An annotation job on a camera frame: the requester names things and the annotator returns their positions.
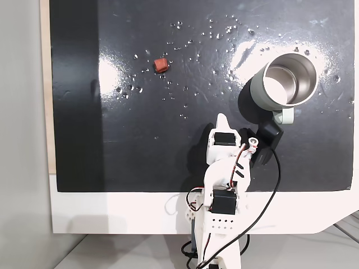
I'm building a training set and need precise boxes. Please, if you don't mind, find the red-brown cube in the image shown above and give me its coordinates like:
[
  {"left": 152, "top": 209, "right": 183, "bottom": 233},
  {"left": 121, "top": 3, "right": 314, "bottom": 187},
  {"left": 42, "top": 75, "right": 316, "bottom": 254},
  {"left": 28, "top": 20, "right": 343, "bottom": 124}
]
[{"left": 153, "top": 58, "right": 170, "bottom": 74}]

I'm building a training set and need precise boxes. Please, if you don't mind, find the black table mat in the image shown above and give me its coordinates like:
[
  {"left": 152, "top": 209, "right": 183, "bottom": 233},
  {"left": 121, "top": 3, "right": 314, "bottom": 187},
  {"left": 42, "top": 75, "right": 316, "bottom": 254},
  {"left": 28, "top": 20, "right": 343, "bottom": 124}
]
[{"left": 49, "top": 0, "right": 356, "bottom": 193}]

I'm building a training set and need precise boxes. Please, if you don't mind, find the pale green steel cup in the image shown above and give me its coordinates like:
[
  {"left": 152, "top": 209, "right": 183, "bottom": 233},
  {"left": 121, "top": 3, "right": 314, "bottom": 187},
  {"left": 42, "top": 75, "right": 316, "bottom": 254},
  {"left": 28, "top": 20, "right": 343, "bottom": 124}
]
[{"left": 249, "top": 53, "right": 320, "bottom": 126}]

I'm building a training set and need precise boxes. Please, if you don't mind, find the red black servo wire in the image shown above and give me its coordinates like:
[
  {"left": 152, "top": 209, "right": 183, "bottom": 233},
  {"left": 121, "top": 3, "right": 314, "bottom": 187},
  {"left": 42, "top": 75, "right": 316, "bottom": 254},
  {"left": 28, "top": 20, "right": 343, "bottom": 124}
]
[{"left": 228, "top": 143, "right": 249, "bottom": 193}]

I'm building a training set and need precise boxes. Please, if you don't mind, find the black oval camera box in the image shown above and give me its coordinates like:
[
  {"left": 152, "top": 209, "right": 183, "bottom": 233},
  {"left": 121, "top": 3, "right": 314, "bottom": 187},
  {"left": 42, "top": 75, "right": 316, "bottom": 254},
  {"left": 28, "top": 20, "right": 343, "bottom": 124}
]
[{"left": 241, "top": 121, "right": 284, "bottom": 169}]

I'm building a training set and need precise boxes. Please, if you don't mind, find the black camera cable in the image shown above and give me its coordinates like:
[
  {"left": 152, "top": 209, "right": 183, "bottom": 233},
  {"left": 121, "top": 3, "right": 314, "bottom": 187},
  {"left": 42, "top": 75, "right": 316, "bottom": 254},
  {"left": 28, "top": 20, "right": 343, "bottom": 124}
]
[{"left": 181, "top": 150, "right": 282, "bottom": 269}]

